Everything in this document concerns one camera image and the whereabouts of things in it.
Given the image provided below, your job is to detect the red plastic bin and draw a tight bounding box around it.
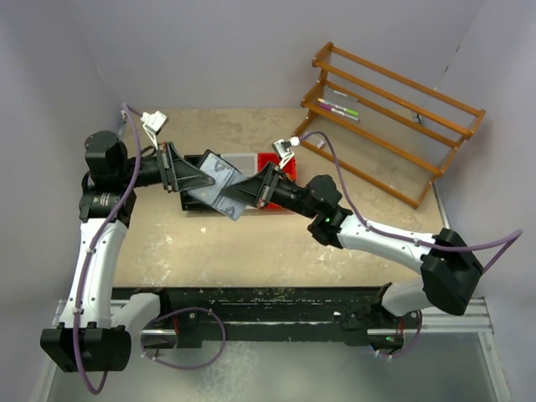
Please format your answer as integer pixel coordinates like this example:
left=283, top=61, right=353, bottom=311
left=255, top=152, right=299, bottom=213

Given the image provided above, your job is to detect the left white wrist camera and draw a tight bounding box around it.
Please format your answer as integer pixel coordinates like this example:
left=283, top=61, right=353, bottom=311
left=141, top=111, right=168, bottom=148

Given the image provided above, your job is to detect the green capped marker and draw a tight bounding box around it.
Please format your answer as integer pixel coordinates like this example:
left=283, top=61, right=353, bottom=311
left=317, top=97, right=358, bottom=117

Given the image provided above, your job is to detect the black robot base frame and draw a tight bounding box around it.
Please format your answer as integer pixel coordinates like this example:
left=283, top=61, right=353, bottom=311
left=73, top=286, right=466, bottom=351

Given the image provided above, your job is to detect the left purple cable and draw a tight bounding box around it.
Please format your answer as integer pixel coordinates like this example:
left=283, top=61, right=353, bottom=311
left=73, top=102, right=227, bottom=395

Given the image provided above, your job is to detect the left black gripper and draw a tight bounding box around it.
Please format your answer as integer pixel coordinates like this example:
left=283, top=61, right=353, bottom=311
left=117, top=140, right=214, bottom=192

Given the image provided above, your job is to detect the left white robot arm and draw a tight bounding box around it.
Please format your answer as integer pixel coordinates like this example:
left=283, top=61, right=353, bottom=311
left=40, top=131, right=214, bottom=373

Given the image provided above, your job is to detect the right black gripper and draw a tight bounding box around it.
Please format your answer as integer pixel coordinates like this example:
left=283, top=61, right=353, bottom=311
left=222, top=160, right=319, bottom=219

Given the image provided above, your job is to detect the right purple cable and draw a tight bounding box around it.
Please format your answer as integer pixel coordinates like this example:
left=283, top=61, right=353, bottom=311
left=292, top=131, right=524, bottom=361

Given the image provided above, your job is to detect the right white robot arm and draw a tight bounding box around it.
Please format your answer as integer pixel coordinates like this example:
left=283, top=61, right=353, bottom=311
left=220, top=163, right=484, bottom=327

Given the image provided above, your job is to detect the black plastic bin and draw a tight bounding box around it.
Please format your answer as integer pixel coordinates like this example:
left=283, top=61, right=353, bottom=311
left=180, top=154, right=212, bottom=212

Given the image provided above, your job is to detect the wooden tiered rack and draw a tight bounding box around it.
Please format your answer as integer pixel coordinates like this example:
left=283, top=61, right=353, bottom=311
left=295, top=42, right=486, bottom=209

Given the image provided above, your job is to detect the white plastic bin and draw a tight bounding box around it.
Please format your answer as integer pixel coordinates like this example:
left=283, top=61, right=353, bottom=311
left=221, top=152, right=258, bottom=177

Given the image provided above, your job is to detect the purple cable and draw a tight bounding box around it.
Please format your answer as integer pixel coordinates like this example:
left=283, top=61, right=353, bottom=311
left=292, top=131, right=524, bottom=361
left=73, top=102, right=227, bottom=395

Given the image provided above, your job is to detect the black card holder wallet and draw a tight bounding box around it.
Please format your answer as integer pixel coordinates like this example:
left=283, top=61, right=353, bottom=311
left=187, top=150, right=247, bottom=221

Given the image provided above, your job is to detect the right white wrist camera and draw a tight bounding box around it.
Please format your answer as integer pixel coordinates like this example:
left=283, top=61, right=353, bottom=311
left=272, top=137, right=300, bottom=171

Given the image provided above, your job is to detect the pink marker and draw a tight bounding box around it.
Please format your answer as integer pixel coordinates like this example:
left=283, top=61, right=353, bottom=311
left=320, top=104, right=360, bottom=122

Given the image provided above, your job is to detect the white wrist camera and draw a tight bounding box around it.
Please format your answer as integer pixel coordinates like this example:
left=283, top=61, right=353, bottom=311
left=141, top=111, right=168, bottom=148
left=272, top=137, right=300, bottom=171

